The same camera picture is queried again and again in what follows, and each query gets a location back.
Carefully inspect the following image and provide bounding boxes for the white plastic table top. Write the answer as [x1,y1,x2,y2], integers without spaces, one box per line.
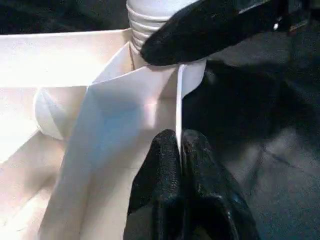
[0,27,208,240]

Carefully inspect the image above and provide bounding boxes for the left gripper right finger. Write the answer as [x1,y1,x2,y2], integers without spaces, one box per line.
[181,129,261,240]

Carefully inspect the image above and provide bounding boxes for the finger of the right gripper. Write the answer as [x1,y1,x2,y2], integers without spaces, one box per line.
[141,0,276,66]

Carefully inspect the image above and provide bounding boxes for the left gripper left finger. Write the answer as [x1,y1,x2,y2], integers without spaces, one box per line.
[123,128,186,240]

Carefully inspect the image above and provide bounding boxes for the white plastic table leg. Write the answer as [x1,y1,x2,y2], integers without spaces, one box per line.
[126,0,188,55]

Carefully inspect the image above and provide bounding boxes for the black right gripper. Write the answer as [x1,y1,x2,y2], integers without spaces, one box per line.
[237,0,320,32]

